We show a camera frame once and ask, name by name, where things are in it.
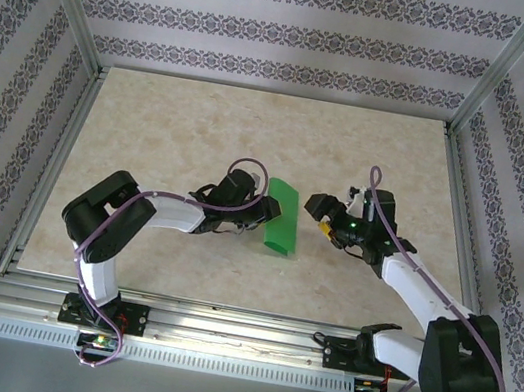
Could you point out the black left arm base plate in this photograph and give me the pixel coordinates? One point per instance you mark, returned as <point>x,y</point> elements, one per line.
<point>134,318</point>

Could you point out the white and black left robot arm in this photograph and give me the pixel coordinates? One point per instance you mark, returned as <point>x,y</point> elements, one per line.
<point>172,213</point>

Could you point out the aluminium mounting rail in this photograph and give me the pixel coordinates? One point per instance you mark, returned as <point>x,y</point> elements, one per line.
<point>228,332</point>

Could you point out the small controller board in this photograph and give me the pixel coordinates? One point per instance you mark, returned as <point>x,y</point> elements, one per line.
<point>368,386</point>
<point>99,341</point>

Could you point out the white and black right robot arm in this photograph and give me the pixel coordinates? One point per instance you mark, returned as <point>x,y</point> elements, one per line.
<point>418,289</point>

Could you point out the green paper sheet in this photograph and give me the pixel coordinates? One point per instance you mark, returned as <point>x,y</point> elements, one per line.
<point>283,220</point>

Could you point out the aluminium side rail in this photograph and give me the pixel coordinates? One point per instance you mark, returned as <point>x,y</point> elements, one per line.
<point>51,169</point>
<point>466,242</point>

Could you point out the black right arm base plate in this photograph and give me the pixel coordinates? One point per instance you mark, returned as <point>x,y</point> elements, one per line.
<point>335,353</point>

